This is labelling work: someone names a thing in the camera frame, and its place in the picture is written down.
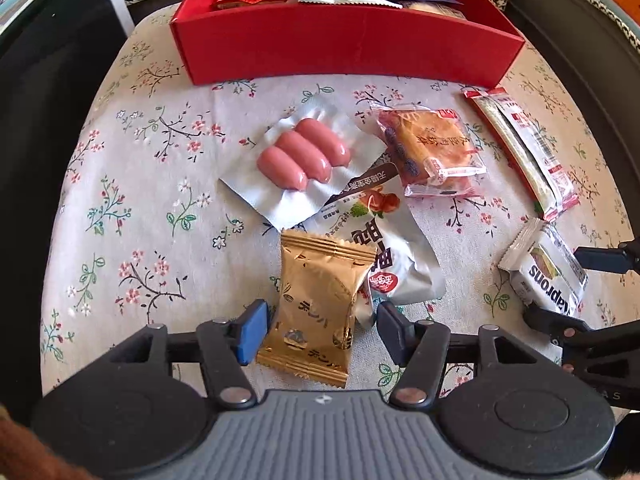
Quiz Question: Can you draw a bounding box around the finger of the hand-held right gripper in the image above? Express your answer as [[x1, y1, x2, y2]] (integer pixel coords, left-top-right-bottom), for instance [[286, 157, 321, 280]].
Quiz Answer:
[[524, 305, 640, 361], [575, 241, 640, 275]]

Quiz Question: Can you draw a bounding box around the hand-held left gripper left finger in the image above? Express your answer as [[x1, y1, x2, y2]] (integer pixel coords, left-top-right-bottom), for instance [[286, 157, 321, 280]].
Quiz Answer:
[[95, 299, 268, 408]]

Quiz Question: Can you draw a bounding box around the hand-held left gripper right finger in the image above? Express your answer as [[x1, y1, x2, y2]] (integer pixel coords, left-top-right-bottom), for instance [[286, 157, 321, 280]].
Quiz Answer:
[[375, 301, 553, 408]]

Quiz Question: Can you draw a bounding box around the white wafer packet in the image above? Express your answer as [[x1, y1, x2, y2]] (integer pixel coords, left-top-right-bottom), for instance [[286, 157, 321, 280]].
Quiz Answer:
[[498, 217, 588, 316]]

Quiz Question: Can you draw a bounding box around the gold foil snack packet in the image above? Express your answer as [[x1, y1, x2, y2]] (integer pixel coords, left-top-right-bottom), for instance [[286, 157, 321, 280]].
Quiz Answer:
[[256, 228, 378, 388]]

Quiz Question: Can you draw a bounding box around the white date snack packet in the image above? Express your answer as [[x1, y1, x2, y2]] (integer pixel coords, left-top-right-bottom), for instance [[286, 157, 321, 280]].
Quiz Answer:
[[302, 160, 447, 331]]

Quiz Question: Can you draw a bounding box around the long red white bar packet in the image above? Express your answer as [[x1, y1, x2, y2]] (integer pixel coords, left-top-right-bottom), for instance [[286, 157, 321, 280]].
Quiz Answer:
[[461, 86, 581, 222]]

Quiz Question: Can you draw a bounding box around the pink sausage pack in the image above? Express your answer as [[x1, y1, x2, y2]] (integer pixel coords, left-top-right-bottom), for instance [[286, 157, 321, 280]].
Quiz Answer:
[[217, 105, 388, 233]]

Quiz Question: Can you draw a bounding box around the clear red cake packet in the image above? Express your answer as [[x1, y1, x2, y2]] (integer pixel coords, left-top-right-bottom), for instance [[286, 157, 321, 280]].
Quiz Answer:
[[372, 105, 488, 198]]

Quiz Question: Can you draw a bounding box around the red cardboard box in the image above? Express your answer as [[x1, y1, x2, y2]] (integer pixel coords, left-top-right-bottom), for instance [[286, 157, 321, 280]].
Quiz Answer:
[[169, 0, 526, 88]]

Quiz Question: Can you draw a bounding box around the person's left forearm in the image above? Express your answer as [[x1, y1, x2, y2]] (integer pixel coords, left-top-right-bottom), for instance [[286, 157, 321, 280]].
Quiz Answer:
[[0, 402, 96, 480]]

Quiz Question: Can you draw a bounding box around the houndstooth trimmed sofa cover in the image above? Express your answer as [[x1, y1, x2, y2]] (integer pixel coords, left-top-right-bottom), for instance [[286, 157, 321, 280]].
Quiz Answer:
[[565, 0, 640, 56]]

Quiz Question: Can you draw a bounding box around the black glass coffee table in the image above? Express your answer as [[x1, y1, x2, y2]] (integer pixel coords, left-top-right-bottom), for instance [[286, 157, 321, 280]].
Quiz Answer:
[[0, 0, 135, 311]]

